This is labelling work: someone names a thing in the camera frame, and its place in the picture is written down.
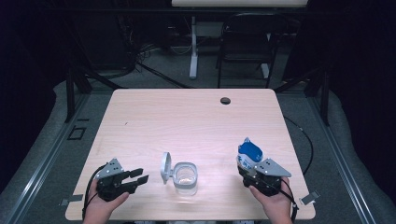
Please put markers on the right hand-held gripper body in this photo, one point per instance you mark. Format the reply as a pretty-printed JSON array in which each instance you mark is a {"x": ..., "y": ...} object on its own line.
[{"x": 267, "y": 183}]

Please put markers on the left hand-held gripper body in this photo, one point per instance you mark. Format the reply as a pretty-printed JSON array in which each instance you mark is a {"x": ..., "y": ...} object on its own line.
[{"x": 109, "y": 189}]

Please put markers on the blue and white milk pouch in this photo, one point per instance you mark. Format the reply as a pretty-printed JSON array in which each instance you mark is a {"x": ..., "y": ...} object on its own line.
[{"x": 249, "y": 152}]

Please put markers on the clear jar with white lid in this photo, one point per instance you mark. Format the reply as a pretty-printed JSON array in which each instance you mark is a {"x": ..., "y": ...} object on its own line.
[{"x": 185, "y": 183}]

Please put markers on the person's left hand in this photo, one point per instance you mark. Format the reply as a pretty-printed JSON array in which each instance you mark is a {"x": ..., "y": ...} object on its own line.
[{"x": 96, "y": 211}]

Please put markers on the person's right hand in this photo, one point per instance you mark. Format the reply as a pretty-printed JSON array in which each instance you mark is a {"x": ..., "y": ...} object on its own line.
[{"x": 278, "y": 207}]

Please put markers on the grey tape strip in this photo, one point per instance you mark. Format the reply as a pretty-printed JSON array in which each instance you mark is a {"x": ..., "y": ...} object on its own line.
[
  {"x": 73, "y": 199},
  {"x": 309, "y": 198}
]

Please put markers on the white desk leg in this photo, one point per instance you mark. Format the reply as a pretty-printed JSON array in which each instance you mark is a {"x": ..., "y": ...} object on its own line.
[
  {"x": 265, "y": 70},
  {"x": 193, "y": 62}
]

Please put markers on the black folding chair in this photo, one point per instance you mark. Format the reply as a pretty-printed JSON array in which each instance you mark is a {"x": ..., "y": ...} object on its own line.
[{"x": 246, "y": 40}]

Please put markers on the metal floor rail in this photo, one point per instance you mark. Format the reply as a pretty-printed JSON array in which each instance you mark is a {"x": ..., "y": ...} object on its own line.
[
  {"x": 46, "y": 155},
  {"x": 342, "y": 161}
]

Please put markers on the black metal stand frame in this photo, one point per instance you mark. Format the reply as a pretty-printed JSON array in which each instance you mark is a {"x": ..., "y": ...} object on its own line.
[
  {"x": 70, "y": 93},
  {"x": 324, "y": 99}
]

